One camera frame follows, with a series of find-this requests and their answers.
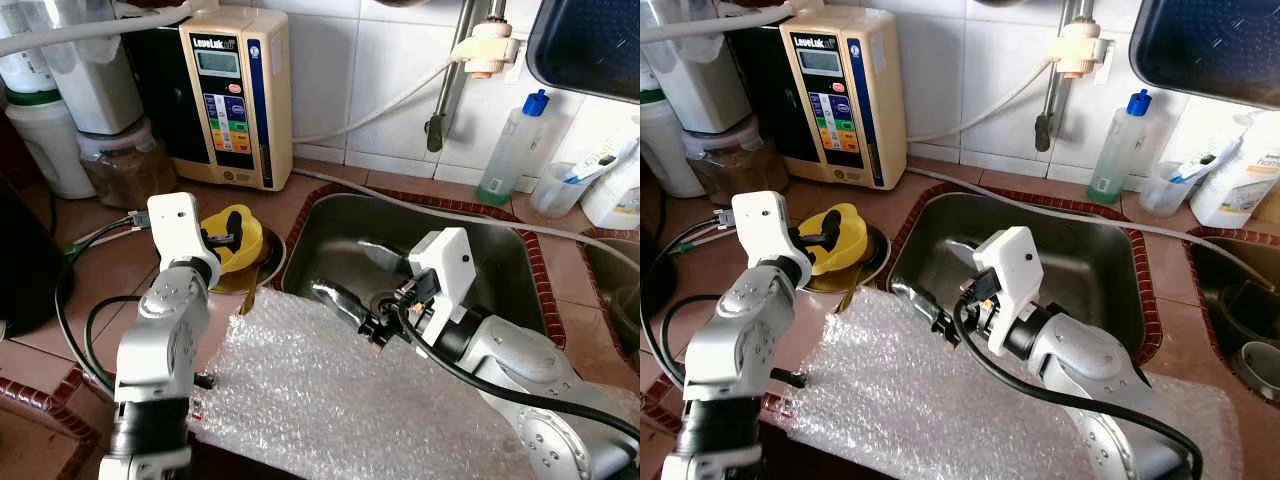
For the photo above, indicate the white canister with green band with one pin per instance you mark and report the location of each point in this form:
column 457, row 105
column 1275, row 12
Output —
column 50, row 140
column 665, row 140

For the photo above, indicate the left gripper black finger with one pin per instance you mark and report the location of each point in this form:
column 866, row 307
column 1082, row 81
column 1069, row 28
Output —
column 826, row 241
column 234, row 242

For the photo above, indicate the clear bottle with blue cap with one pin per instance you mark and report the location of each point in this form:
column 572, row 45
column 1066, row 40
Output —
column 515, row 150
column 1120, row 150

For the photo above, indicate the large black round appliance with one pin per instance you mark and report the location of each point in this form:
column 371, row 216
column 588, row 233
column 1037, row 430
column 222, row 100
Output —
column 25, row 260

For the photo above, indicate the grey bowl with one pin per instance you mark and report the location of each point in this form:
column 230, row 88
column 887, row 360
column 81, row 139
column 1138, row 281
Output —
column 1260, row 360

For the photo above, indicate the round steel dish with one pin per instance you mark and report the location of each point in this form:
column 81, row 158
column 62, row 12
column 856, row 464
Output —
column 872, row 265
column 272, row 262

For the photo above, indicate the white detergent bottle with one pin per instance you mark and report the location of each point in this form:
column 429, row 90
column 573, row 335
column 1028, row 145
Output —
column 1240, row 180
column 618, row 195

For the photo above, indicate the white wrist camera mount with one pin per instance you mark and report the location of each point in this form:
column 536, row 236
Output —
column 762, row 222
column 445, row 270
column 175, row 222
column 1012, row 270

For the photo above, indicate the blue and white toothbrush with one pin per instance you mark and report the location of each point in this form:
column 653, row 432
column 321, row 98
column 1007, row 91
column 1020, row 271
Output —
column 600, row 165
column 1205, row 165

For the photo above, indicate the clear jar of brown powder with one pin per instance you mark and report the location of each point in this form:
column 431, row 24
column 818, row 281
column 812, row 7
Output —
column 735, row 165
column 125, row 170

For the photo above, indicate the dark pot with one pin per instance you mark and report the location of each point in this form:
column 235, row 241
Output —
column 1250, row 305

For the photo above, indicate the white filter cartridge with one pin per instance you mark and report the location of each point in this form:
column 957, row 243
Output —
column 25, row 60
column 648, row 50

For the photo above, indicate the clear measuring cup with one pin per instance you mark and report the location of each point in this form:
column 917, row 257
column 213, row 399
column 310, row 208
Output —
column 555, row 190
column 1165, row 190

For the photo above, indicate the beige water ionizer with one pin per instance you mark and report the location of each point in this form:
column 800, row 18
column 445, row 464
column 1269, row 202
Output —
column 235, row 100
column 840, row 95

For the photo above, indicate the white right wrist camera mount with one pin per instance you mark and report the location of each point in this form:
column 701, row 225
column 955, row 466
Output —
column 445, row 270
column 1012, row 270

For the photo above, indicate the clear bubble wrap sheet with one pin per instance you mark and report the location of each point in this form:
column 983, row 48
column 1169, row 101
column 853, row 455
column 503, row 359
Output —
column 330, row 400
column 900, row 400

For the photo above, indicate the dark blue tray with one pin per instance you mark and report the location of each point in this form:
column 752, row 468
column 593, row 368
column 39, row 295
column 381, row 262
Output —
column 590, row 45
column 1205, row 45

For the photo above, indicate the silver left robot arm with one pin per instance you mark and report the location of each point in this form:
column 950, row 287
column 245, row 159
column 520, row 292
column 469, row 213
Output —
column 735, row 340
column 160, row 340

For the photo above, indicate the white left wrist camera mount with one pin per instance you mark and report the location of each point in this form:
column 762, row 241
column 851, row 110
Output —
column 175, row 222
column 762, row 222

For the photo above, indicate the small steel sink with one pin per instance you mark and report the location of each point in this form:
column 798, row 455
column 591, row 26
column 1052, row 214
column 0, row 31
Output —
column 1235, row 300
column 615, row 290

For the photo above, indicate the wall faucet with cream diverter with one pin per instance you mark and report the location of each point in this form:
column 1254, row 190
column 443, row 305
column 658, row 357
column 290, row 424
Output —
column 460, row 80
column 1070, row 70

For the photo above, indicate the white plastic container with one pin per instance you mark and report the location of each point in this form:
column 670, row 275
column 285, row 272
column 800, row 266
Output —
column 95, row 80
column 705, row 80

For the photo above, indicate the small black clip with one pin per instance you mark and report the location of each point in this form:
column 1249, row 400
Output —
column 203, row 380
column 790, row 378

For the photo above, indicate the large steel sink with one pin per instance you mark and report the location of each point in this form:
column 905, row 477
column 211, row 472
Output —
column 480, row 250
column 1090, row 250

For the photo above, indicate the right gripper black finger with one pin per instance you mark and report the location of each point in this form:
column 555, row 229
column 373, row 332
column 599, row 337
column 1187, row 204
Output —
column 345, row 302
column 922, row 304

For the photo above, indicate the white stick with green tip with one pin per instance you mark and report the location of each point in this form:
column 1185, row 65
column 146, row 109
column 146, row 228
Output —
column 697, row 238
column 98, row 240
column 702, row 228
column 105, row 230

